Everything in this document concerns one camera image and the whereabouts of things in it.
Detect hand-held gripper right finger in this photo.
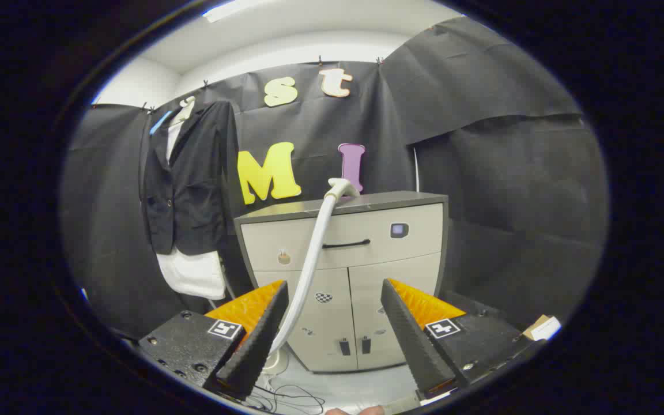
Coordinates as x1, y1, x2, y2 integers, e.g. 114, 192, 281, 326
380, 278, 540, 401

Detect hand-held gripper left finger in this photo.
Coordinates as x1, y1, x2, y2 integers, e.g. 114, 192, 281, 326
138, 280, 289, 401

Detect white shirt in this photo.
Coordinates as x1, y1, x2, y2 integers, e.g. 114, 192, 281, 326
156, 118, 227, 300

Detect white garment steamer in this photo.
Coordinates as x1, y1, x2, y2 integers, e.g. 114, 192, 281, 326
263, 178, 361, 375

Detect black jacket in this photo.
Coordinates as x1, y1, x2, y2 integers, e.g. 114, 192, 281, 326
139, 101, 240, 256

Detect grey cabinet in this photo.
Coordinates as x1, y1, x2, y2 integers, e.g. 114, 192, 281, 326
234, 191, 449, 374

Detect cardboard tag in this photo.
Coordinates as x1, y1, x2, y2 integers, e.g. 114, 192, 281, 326
523, 315, 562, 342

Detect black backdrop cloth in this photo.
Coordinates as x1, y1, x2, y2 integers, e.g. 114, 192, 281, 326
61, 16, 608, 341

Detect black floor cables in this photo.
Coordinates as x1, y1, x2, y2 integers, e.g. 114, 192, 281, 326
251, 383, 326, 414

